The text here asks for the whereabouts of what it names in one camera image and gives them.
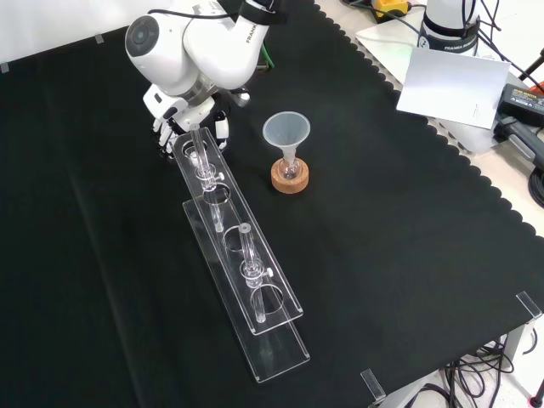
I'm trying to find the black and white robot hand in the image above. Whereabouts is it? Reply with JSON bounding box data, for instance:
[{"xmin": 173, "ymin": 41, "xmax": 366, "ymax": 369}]
[{"xmin": 142, "ymin": 83, "xmax": 252, "ymax": 160}]

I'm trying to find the clear plastic funnel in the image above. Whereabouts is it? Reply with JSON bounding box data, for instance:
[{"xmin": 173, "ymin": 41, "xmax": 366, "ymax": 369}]
[{"xmin": 261, "ymin": 110, "xmax": 312, "ymax": 169}]

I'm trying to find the clear acrylic funnel stand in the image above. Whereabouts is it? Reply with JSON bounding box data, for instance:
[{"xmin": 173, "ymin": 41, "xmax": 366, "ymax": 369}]
[{"xmin": 171, "ymin": 123, "xmax": 312, "ymax": 385}]

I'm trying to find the small round-bottom glass flask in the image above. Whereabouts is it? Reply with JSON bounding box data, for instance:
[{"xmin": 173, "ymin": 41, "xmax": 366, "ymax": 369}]
[{"xmin": 278, "ymin": 156, "xmax": 304, "ymax": 181}]

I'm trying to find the black bench cloth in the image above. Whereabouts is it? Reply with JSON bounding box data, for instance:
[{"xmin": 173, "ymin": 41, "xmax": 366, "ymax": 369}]
[{"xmin": 0, "ymin": 0, "xmax": 544, "ymax": 408}]

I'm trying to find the yellow stop button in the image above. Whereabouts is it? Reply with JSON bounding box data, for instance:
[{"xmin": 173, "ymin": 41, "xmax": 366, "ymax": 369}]
[{"xmin": 371, "ymin": 0, "xmax": 412, "ymax": 23}]

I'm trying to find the pale board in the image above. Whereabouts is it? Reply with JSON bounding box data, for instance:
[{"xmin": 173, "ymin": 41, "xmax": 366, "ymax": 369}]
[{"xmin": 395, "ymin": 46, "xmax": 512, "ymax": 129}]

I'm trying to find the clear cloth clip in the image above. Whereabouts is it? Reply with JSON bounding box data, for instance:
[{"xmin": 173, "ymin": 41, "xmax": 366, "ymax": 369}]
[
  {"xmin": 360, "ymin": 368, "xmax": 388, "ymax": 404},
  {"xmin": 514, "ymin": 291, "xmax": 544, "ymax": 320}
]

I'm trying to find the black power adapter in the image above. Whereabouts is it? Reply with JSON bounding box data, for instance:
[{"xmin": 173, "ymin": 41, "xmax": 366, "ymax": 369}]
[{"xmin": 496, "ymin": 82, "xmax": 544, "ymax": 127}]

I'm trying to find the black tripod leg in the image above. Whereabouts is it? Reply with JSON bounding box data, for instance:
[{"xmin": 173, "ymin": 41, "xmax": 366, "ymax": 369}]
[{"xmin": 517, "ymin": 45, "xmax": 544, "ymax": 82}]

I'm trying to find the green cable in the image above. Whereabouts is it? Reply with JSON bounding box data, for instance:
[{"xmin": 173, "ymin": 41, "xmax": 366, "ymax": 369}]
[{"xmin": 258, "ymin": 37, "xmax": 278, "ymax": 74}]

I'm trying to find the cork ring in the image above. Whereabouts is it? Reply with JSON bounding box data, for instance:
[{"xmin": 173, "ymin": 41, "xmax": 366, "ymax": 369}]
[{"xmin": 270, "ymin": 157, "xmax": 310, "ymax": 196}]

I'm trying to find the grey metal base plate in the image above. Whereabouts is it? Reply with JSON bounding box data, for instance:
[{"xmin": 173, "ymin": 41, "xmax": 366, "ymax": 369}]
[{"xmin": 354, "ymin": 15, "xmax": 518, "ymax": 156}]

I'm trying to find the coiled black cable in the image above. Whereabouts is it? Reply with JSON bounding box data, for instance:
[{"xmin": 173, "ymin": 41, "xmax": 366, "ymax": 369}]
[{"xmin": 528, "ymin": 164, "xmax": 544, "ymax": 210}]

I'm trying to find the black cable bundle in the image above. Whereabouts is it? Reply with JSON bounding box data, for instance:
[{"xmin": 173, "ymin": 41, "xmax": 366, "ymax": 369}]
[{"xmin": 418, "ymin": 326, "xmax": 544, "ymax": 408}]

